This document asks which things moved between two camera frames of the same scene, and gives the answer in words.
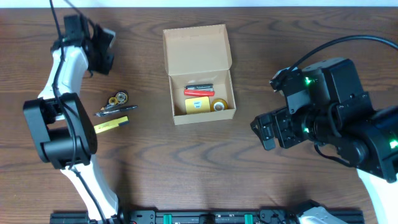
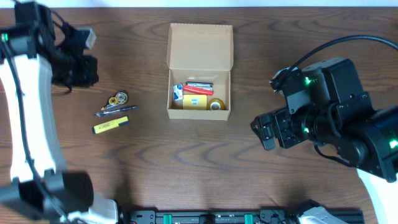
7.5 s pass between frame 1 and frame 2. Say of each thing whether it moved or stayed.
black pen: stayed
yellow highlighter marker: stayed
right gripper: stayed
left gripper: moved
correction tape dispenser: stayed
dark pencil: stayed
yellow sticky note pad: moved
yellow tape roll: moved
